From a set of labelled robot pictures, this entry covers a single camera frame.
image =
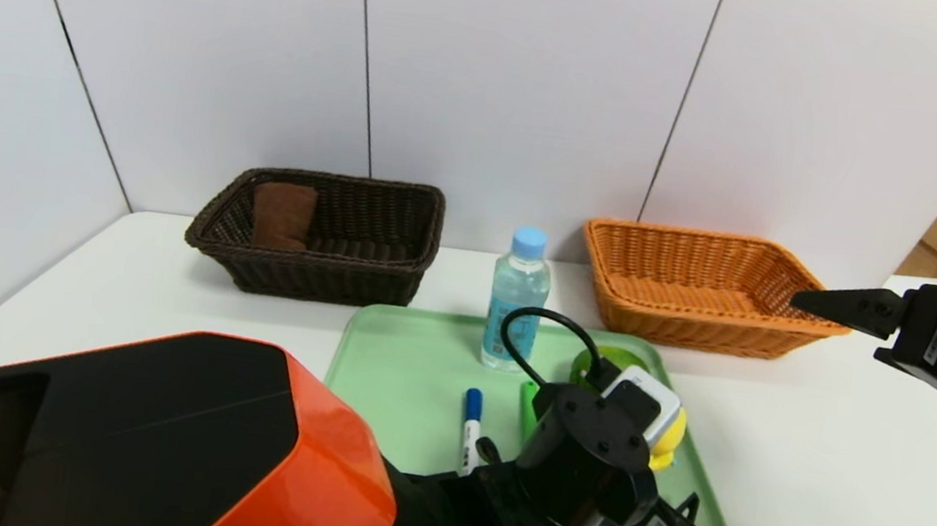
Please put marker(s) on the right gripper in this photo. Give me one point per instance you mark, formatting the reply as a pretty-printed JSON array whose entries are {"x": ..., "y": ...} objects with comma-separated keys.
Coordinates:
[{"x": 936, "y": 331}]

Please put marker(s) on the clear water bottle blue cap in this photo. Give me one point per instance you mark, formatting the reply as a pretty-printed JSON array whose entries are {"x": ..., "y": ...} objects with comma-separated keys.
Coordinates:
[{"x": 518, "y": 296}]

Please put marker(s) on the green lime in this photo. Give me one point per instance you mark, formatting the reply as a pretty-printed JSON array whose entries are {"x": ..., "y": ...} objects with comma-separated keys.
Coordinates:
[{"x": 630, "y": 363}]

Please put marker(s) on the yellow duck toy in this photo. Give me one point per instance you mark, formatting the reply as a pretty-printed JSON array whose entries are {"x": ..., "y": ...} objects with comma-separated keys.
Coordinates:
[{"x": 672, "y": 440}]

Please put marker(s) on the brown towel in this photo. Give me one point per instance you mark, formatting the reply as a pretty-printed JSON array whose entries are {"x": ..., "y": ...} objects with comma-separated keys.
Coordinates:
[{"x": 283, "y": 213}]

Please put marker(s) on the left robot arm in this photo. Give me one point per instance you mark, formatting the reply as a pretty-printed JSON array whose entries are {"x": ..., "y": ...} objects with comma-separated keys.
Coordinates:
[{"x": 143, "y": 438}]

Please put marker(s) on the orange wicker basket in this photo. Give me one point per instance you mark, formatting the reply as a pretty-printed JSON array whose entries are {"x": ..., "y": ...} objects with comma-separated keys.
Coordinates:
[{"x": 693, "y": 326}]

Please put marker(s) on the dark brown wicker basket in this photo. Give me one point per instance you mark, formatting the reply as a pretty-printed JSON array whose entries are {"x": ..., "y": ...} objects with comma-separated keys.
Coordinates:
[{"x": 315, "y": 275}]

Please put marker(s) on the blue white whiteboard marker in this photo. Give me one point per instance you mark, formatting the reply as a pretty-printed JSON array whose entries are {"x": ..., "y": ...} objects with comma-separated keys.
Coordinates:
[{"x": 472, "y": 415}]

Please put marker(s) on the light green plastic tray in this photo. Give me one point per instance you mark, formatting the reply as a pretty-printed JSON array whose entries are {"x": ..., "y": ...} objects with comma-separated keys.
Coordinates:
[{"x": 400, "y": 380}]

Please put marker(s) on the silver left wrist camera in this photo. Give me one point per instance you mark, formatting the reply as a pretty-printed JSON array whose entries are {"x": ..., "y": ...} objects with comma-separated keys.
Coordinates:
[{"x": 649, "y": 392}]

